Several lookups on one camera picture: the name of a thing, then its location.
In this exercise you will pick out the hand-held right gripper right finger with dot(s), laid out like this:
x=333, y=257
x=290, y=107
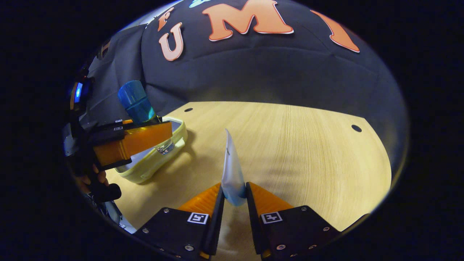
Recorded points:
x=252, y=224

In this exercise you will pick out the blue skin care bottle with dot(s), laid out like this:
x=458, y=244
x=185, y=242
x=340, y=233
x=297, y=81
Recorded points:
x=136, y=101

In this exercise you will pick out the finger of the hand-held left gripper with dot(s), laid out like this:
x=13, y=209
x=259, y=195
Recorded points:
x=137, y=139
x=105, y=134

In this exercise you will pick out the white and blue cream tube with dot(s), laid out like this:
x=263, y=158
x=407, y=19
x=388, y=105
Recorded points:
x=232, y=174

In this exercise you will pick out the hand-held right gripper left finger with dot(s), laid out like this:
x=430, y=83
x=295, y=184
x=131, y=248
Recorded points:
x=216, y=224

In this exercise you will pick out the pale yellow small suitcase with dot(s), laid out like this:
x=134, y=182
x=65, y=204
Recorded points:
x=152, y=168

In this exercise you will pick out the black backdrop cloth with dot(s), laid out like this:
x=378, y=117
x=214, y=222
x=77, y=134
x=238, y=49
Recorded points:
x=253, y=72

